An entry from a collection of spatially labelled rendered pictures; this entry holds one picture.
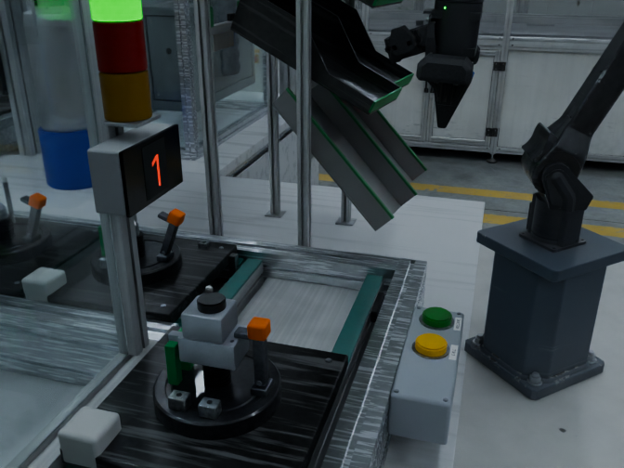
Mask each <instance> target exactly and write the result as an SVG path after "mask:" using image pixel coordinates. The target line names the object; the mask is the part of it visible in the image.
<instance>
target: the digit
mask: <svg viewBox="0 0 624 468"><path fill-rule="evenodd" d="M142 155H143V163H144V172H145V180H146V189H147V197H148V201H149V200H151V199H152V198H154V197H155V196H157V195H158V194H160V193H161V192H163V191H164V190H166V189H168V188H169V185H168V174H167V165H166V155H165V145H164V136H163V137H161V138H160V139H158V140H156V141H154V142H152V143H150V144H148V145H147V146H145V147H143V148H142Z"/></svg>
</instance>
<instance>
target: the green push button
mask: <svg viewBox="0 0 624 468"><path fill-rule="evenodd" d="M422 321H423V322H424V323H425V324H426V325H428V326H431V327H435V328H444V327H447V326H448V325H450V324H451V321H452V315H451V313H450V312H449V311H448V310H447V309H445V308H442V307H436V306H434V307H429V308H426V309H425V310H424V311H423V312H422Z"/></svg>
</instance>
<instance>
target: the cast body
mask: <svg viewBox="0 0 624 468"><path fill-rule="evenodd" d="M181 323H182V331H171V332H170V333H169V334H168V339H169V341H175V342H178V350H179V359H180V361H183V362H188V363H193V364H199V365H204V366H210V367H215V368H220V369H226V370H232V371H234V370H235V369H237V367H238V366H239V364H240V363H241V361H242V359H243V358H244V356H245V354H246V353H247V351H248V350H249V348H250V346H249V340H246V339H241V338H235V337H234V332H235V330H237V329H238V327H244V328H247V326H246V325H240V324H238V313H237V301H236V300H231V299H226V297H225V295H223V294H222V293H219V292H207V293H204V294H202V295H198V296H197V297H196V298H195V299H194V300H193V301H192V302H191V303H190V304H189V306H188V307H187V308H186V309H185V310H184V311H183V312H182V314H181Z"/></svg>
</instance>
